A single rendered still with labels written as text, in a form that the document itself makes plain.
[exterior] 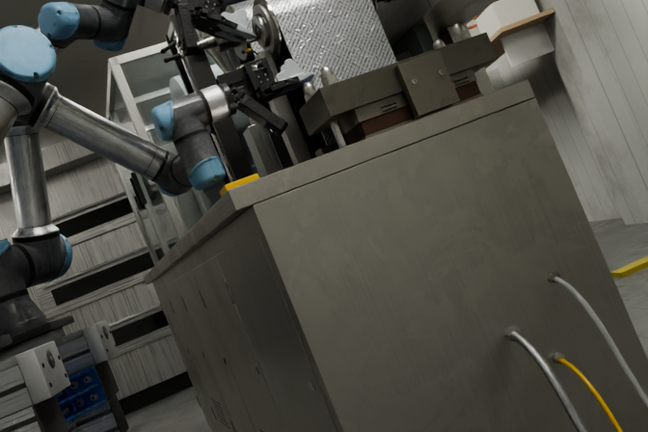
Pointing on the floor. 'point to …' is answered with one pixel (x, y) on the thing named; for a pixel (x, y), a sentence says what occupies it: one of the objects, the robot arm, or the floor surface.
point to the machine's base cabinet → (410, 297)
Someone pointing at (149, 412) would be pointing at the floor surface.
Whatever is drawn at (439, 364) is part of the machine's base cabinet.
